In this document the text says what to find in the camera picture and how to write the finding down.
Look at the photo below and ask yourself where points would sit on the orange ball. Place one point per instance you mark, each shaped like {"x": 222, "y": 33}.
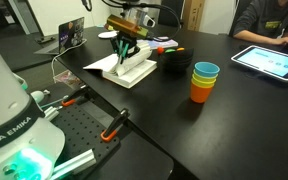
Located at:
{"x": 180, "y": 49}

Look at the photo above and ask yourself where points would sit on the orange robotics book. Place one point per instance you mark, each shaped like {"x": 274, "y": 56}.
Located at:
{"x": 134, "y": 73}

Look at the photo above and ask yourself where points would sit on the green plastic cup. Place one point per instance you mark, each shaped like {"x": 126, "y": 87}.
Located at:
{"x": 202, "y": 79}

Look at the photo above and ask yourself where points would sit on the black bowl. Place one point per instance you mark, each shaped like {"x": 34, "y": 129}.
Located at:
{"x": 177, "y": 61}

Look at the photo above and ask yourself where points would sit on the long aluminium profile bar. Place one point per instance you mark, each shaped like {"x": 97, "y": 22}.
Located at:
{"x": 74, "y": 163}

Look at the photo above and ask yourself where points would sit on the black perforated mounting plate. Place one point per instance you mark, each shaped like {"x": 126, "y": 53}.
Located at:
{"x": 80, "y": 133}

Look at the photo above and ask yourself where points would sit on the yellow wrist camera box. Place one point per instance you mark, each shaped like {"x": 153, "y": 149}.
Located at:
{"x": 127, "y": 26}

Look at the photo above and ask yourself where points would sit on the brown cardboard box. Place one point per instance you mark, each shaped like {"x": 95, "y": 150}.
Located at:
{"x": 194, "y": 15}

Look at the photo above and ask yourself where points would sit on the white tablet with lit screen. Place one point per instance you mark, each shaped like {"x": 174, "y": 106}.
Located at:
{"x": 270, "y": 61}

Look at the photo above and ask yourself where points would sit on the bare person forearm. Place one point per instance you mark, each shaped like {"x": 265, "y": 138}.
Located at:
{"x": 254, "y": 37}

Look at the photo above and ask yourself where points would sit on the yellow plastic cup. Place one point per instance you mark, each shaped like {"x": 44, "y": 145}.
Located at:
{"x": 200, "y": 84}

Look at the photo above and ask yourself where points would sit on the short aluminium profile bar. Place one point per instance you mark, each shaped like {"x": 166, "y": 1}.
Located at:
{"x": 51, "y": 113}

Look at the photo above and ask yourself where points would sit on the small black desk device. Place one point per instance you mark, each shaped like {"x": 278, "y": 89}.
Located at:
{"x": 45, "y": 40}

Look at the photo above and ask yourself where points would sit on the person's hand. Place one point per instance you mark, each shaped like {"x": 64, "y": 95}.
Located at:
{"x": 284, "y": 40}

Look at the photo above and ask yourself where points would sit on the white round plate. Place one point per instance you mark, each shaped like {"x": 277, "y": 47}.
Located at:
{"x": 106, "y": 34}

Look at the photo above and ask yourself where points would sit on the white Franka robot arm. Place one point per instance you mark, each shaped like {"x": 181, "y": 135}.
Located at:
{"x": 7, "y": 116}

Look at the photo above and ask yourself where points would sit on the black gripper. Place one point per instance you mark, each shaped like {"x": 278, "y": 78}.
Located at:
{"x": 125, "y": 41}

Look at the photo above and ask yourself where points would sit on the black office chair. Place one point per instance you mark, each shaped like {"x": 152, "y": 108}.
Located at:
{"x": 170, "y": 8}

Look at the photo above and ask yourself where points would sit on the person in grey shirt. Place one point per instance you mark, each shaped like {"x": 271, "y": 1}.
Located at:
{"x": 264, "y": 16}

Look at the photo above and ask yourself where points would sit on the clear bag with coloured contents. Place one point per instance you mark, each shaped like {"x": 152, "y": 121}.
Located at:
{"x": 67, "y": 79}

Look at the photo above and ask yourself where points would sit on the green ball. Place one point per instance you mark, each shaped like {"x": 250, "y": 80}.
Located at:
{"x": 170, "y": 51}

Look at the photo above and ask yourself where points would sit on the light purple UIST book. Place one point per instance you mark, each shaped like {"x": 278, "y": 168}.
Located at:
{"x": 164, "y": 43}

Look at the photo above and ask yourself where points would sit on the orange plastic cup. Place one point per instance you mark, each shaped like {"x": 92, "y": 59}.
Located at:
{"x": 200, "y": 94}

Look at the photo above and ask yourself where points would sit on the white handheld device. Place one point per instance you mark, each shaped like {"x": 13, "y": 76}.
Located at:
{"x": 38, "y": 96}

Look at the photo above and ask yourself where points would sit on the small red ball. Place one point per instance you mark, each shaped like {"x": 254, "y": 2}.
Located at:
{"x": 160, "y": 50}

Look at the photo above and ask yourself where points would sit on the blue plastic cup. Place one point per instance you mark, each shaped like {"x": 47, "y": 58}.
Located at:
{"x": 206, "y": 68}

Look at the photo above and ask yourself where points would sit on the open laptop with stickers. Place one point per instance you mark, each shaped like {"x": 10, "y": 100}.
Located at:
{"x": 70, "y": 33}

